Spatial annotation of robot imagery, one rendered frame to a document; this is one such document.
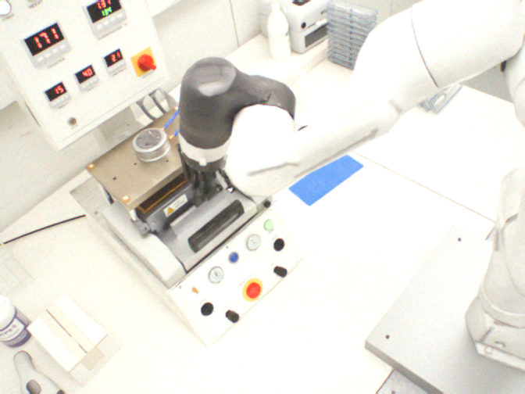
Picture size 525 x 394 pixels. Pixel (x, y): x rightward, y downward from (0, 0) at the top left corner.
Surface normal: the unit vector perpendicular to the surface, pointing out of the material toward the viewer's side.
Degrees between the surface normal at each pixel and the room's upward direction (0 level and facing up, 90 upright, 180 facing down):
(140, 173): 0
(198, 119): 98
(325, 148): 100
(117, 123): 90
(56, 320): 1
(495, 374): 4
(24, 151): 90
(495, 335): 88
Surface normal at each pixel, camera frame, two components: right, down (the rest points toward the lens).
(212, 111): 0.14, 0.83
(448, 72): -0.15, 0.83
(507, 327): -0.52, 0.36
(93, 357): 0.76, 0.40
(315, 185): -0.12, -0.65
